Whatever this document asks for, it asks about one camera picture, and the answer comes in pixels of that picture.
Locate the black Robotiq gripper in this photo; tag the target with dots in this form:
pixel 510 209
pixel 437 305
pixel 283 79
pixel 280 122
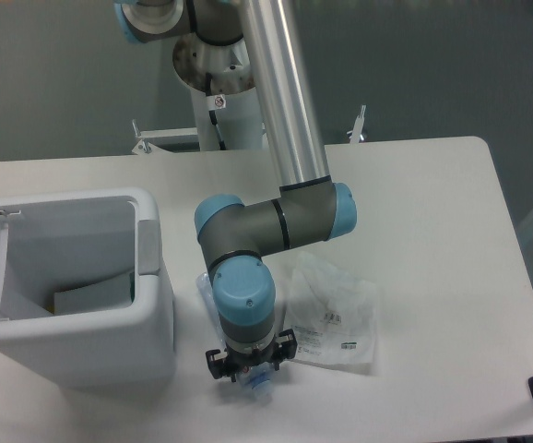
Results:
pixel 228 362

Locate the clear plastic water bottle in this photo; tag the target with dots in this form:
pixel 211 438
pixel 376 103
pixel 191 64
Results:
pixel 256 379

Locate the white plastic wrapper bag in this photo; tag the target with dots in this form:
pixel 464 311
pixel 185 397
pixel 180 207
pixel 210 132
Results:
pixel 333 314

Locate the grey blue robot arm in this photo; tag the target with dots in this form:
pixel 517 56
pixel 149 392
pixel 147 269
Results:
pixel 281 197

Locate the white plastic trash can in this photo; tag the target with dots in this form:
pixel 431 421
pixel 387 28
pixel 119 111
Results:
pixel 59 242

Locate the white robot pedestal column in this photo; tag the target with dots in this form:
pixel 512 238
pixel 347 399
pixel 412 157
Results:
pixel 223 93

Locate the white pedestal base bracket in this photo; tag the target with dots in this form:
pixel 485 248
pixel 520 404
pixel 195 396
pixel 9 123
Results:
pixel 172 140

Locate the white bracket with bolt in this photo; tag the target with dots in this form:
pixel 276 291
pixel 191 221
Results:
pixel 358 134

